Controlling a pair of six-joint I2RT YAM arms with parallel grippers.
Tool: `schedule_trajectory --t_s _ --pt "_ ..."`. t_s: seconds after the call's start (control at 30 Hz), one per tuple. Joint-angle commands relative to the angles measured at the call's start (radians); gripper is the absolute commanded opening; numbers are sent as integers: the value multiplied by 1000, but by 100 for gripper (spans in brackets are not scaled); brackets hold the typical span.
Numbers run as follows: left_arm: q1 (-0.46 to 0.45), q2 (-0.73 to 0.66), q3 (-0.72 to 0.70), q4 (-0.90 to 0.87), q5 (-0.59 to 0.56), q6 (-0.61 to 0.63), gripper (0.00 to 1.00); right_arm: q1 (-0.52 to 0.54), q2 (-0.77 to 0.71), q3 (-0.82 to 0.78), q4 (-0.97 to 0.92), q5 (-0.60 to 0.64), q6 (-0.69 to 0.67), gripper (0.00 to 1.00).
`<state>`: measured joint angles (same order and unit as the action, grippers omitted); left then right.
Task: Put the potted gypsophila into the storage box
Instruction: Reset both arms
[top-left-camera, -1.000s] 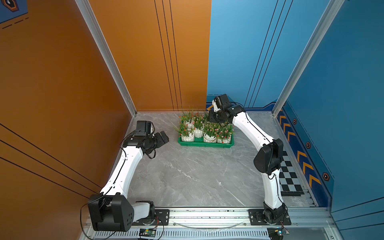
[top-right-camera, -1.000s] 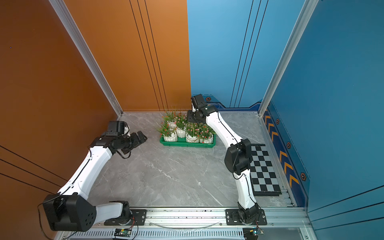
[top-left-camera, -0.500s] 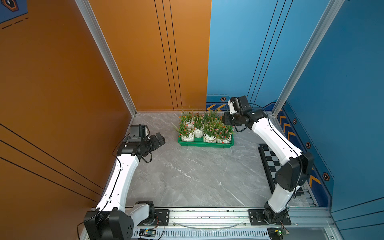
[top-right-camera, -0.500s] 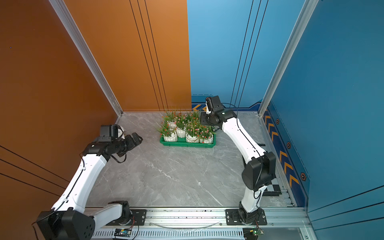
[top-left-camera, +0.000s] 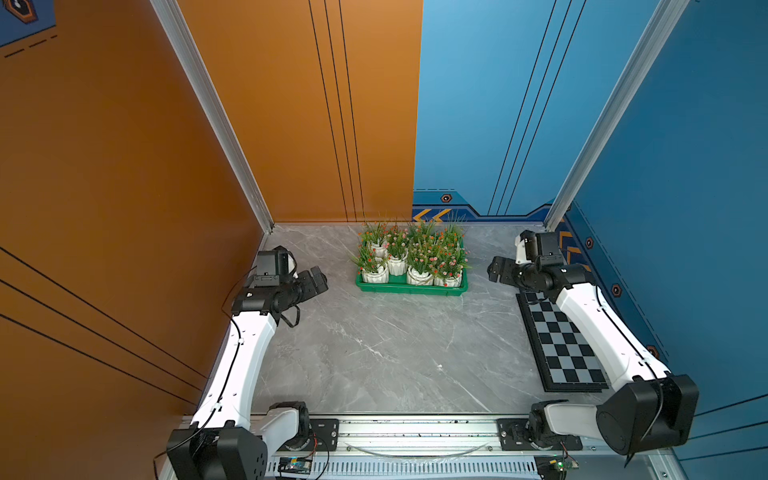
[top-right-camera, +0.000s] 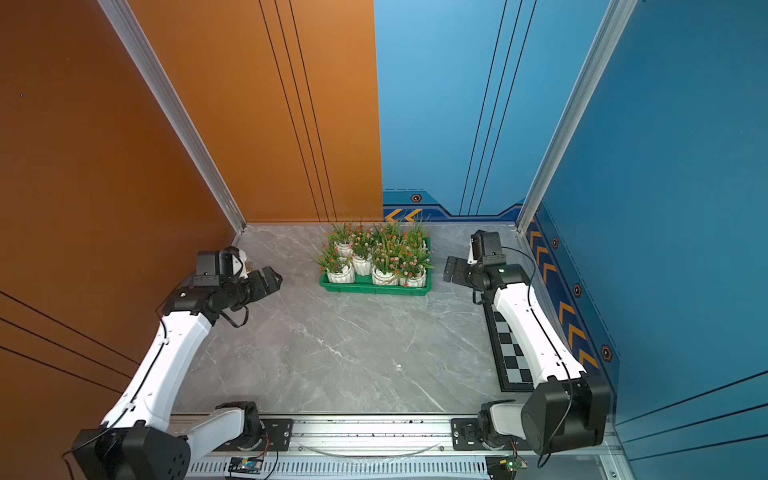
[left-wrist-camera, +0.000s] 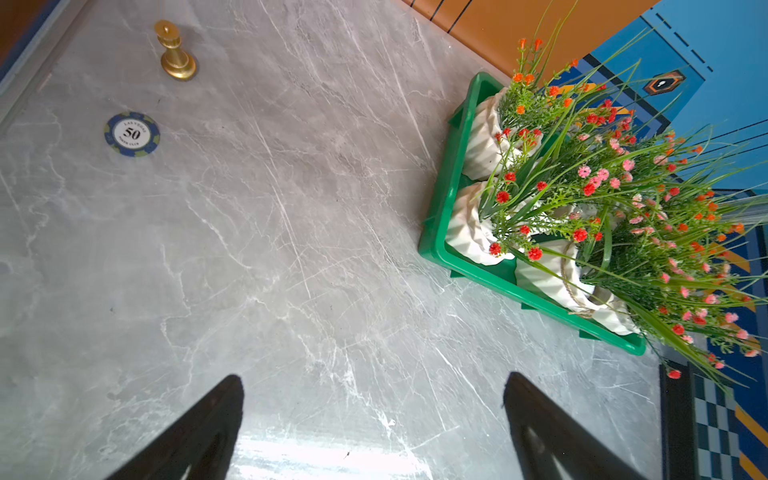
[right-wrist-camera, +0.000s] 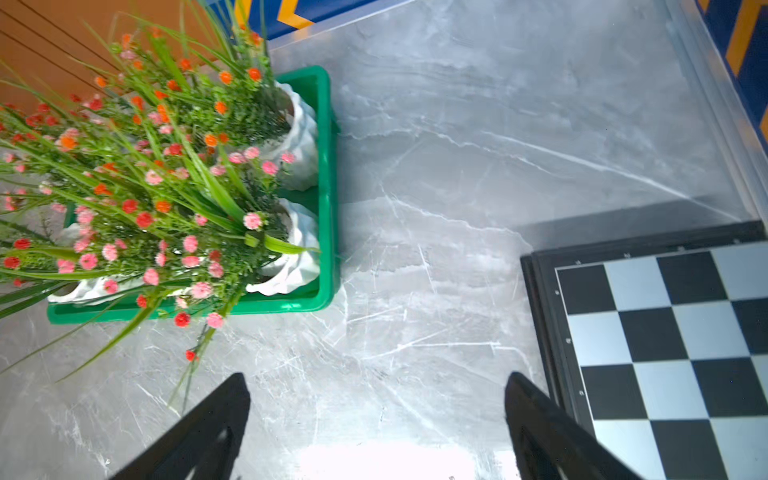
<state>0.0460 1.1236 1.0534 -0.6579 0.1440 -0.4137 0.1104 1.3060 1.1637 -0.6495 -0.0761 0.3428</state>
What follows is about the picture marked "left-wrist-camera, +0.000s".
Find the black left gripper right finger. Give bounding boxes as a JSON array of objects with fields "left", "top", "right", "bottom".
[{"left": 503, "top": 372, "right": 642, "bottom": 479}]

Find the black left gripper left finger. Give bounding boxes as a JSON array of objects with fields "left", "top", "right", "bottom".
[{"left": 109, "top": 374, "right": 244, "bottom": 479}]

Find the pink flower pot large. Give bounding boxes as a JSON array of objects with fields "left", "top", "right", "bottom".
[{"left": 517, "top": 182, "right": 753, "bottom": 331}]

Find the red flower pot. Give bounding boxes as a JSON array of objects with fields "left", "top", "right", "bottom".
[
  {"left": 462, "top": 38, "right": 573, "bottom": 181},
  {"left": 445, "top": 118, "right": 601, "bottom": 265}
]

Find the green plastic storage tray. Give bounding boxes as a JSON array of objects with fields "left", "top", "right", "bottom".
[{"left": 418, "top": 72, "right": 646, "bottom": 356}]

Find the black white chessboard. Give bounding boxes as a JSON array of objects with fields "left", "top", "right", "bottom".
[{"left": 660, "top": 362, "right": 748, "bottom": 479}]

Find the blue poker chip 50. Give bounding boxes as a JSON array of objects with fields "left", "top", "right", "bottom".
[{"left": 103, "top": 111, "right": 161, "bottom": 158}]

